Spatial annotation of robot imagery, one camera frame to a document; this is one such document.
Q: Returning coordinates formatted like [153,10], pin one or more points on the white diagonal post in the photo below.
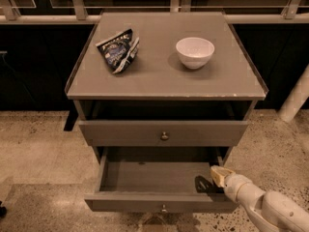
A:
[296,99]

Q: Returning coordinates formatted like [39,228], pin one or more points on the white ceramic bowl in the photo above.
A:
[194,52]

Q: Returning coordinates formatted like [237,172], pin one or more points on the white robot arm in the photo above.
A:
[269,211]

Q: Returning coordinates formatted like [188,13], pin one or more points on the metal window railing frame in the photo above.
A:
[90,11]

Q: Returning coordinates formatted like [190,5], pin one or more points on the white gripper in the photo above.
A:
[232,185]

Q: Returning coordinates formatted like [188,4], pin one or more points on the grey drawer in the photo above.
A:
[158,180]
[163,133]

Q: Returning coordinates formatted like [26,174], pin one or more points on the grey wooden drawer cabinet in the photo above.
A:
[157,86]

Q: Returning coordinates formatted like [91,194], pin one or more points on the grey top drawer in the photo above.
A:
[163,133]

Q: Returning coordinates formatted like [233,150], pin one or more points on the blue crumpled chip bag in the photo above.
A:
[119,51]

